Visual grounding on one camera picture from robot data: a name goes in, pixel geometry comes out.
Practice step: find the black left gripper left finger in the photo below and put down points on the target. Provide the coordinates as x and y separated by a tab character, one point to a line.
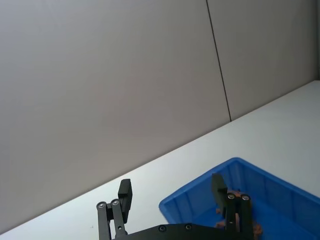
124	200

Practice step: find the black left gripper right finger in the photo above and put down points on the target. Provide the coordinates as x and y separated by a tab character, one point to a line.
218	190

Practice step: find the blue plastic bin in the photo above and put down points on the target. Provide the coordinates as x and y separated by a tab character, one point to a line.
280	200

